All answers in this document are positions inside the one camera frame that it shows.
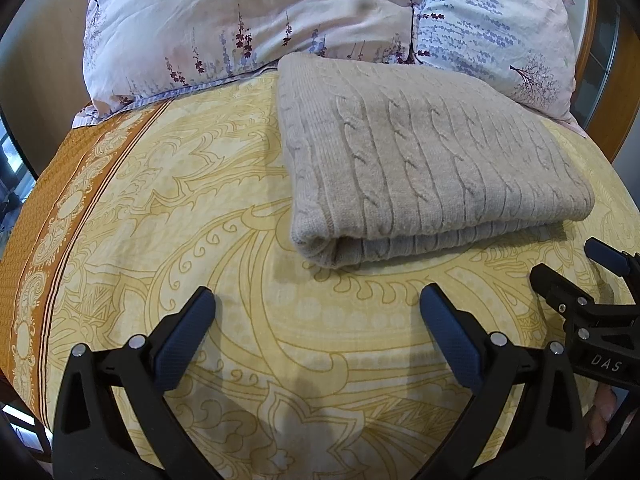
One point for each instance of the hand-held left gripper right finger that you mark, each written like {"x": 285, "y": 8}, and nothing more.
{"x": 452, "y": 340}

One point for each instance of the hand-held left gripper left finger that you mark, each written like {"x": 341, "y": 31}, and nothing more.
{"x": 182, "y": 340}

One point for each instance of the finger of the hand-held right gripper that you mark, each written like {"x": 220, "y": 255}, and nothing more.
{"x": 607, "y": 256}
{"x": 555, "y": 285}

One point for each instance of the person's right hand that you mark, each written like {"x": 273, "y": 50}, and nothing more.
{"x": 605, "y": 412}

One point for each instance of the yellow orange patterned bed sheet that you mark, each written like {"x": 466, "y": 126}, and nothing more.
{"x": 250, "y": 260}

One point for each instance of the wooden bed headboard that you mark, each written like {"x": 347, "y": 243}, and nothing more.
{"x": 607, "y": 35}

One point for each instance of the floral pink white pillow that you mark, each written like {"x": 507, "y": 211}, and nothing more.
{"x": 260, "y": 25}

